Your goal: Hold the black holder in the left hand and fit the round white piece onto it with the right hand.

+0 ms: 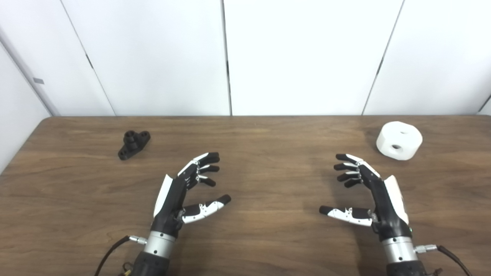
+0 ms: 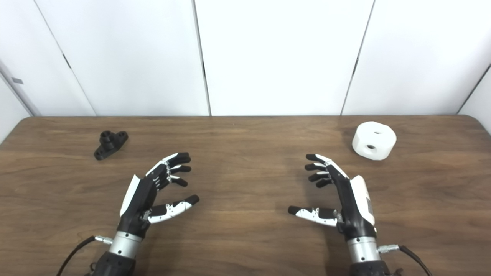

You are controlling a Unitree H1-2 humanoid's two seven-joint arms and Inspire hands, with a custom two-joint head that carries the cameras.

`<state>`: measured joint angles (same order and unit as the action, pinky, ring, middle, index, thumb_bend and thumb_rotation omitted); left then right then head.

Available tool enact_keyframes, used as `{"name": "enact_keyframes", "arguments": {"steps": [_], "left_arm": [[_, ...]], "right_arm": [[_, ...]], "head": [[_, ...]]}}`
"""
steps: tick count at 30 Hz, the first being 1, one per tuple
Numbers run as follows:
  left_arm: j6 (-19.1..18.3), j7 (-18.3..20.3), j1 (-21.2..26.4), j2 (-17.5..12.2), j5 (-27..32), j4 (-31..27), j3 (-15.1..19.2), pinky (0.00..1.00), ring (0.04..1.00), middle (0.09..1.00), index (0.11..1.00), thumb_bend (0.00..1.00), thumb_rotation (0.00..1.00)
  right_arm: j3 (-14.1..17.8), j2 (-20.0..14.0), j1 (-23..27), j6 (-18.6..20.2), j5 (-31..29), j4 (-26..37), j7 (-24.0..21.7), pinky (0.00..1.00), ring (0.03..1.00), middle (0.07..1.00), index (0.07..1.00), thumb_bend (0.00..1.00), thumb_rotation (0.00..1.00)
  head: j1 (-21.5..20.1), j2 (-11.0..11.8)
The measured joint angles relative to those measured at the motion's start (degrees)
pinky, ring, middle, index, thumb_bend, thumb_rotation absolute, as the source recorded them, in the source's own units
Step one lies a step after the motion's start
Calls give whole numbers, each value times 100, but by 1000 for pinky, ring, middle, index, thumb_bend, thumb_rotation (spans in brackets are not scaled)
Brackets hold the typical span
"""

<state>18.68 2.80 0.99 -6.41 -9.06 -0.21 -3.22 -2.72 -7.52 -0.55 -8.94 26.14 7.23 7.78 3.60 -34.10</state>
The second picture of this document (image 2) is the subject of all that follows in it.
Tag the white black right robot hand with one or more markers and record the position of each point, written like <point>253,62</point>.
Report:
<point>355,203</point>

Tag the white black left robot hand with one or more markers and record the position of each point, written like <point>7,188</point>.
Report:
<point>140,195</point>

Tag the small grey wall sticker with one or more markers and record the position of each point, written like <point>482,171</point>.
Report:
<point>17,81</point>

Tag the black flanged holder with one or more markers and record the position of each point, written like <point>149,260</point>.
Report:
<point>109,145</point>

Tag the round white piece with holes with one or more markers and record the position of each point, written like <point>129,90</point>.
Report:
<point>374,140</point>

